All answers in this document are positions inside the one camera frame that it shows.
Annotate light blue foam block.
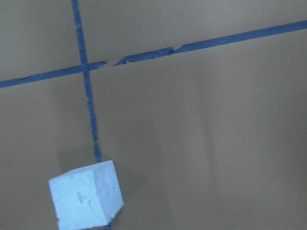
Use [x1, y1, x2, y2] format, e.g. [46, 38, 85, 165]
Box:
[49, 160, 124, 230]

